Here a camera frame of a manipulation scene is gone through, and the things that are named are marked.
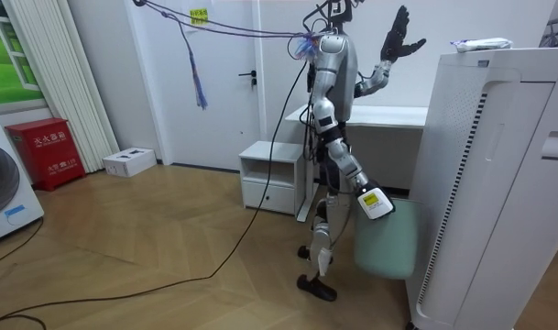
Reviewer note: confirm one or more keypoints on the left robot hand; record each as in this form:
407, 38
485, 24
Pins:
397, 39

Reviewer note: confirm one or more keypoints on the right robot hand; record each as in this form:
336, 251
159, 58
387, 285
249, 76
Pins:
374, 201

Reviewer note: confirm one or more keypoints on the pale green waste bin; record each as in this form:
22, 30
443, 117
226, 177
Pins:
388, 243

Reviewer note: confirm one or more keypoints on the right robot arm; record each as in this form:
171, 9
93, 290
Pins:
326, 112

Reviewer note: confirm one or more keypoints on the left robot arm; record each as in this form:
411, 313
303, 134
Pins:
375, 80

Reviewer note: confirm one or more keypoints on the robot legs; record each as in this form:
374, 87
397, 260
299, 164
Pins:
335, 211

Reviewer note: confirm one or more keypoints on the robot body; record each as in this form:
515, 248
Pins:
350, 78

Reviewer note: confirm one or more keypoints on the white desk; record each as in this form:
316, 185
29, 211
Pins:
379, 115

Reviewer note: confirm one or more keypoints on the white plastic packet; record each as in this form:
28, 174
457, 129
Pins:
482, 44

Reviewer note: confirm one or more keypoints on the white bedside cabinet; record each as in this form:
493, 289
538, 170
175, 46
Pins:
269, 179

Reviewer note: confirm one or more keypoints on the white perforated air purifier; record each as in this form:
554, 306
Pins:
503, 183

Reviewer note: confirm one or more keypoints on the white door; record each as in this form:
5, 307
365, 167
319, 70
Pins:
214, 91

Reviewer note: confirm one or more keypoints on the yellow paper note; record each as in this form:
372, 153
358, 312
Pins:
199, 16

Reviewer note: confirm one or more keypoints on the white cardboard box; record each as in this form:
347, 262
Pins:
129, 161

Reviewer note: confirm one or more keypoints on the red fire equipment box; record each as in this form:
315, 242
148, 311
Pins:
47, 151

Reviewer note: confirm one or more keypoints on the white washing machine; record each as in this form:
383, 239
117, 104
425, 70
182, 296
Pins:
6, 192

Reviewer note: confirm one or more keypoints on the window with green view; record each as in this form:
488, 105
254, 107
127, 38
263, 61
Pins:
3, 69

